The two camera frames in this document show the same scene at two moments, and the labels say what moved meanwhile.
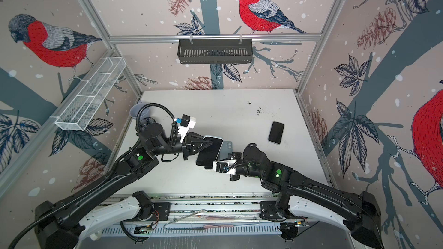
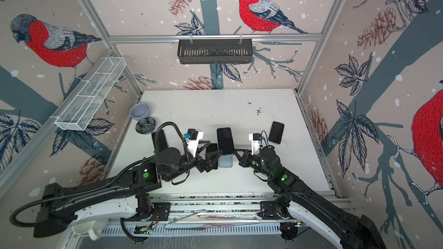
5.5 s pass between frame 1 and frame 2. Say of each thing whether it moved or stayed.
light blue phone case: moved
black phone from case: moved
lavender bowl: stayed
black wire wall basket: stayed
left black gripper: moved
